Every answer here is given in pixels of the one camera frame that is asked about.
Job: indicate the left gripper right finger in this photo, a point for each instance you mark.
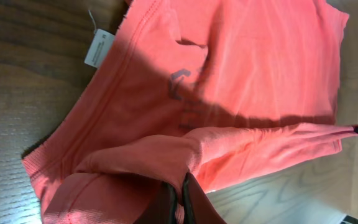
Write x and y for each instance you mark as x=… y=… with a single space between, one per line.
x=198 y=209

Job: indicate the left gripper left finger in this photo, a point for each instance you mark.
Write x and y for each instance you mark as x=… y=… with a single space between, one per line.
x=162 y=209

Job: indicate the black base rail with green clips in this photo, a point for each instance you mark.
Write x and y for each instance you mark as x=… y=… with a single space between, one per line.
x=349 y=220

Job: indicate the red orange t-shirt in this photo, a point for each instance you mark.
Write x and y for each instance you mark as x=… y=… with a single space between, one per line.
x=224 y=90

